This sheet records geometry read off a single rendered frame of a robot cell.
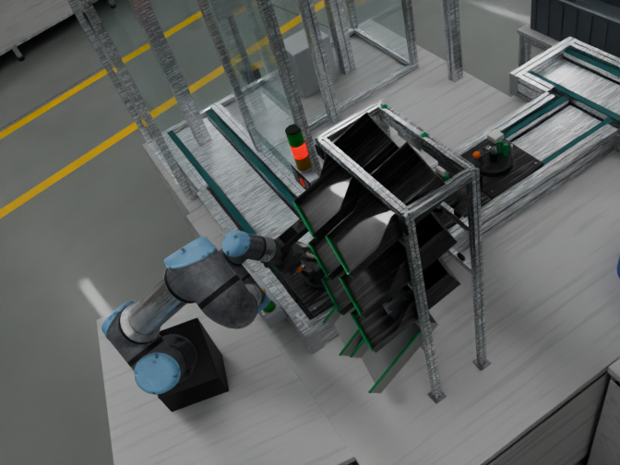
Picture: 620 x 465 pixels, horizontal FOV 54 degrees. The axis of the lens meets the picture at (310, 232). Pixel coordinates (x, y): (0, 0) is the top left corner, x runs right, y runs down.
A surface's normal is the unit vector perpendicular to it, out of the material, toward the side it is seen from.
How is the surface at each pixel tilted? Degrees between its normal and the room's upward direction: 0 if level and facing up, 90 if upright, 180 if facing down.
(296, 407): 0
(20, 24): 90
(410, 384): 0
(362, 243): 25
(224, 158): 0
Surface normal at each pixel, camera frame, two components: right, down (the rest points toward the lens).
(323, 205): -0.59, -0.41
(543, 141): -0.23, -0.65
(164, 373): 0.09, 0.10
